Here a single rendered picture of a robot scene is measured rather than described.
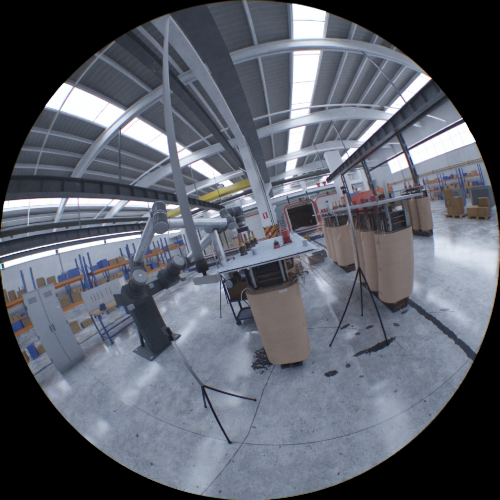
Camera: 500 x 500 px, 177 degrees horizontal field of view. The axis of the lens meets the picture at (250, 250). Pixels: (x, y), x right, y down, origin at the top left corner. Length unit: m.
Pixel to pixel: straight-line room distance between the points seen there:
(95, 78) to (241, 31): 6.54
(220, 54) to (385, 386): 4.88
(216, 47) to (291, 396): 4.79
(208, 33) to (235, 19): 5.77
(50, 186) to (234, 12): 9.04
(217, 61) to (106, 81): 7.16
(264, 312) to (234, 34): 9.61
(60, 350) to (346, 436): 5.10
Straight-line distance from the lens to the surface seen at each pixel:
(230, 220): 1.70
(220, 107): 9.63
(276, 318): 1.43
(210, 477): 1.76
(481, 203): 9.67
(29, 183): 6.91
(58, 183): 7.06
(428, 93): 8.74
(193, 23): 3.27
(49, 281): 8.17
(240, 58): 8.70
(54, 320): 4.87
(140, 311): 3.05
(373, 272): 2.67
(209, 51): 3.50
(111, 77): 9.87
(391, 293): 2.43
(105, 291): 5.66
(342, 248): 3.98
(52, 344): 4.92
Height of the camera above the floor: 1.58
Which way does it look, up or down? 6 degrees down
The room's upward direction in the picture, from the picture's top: 16 degrees counter-clockwise
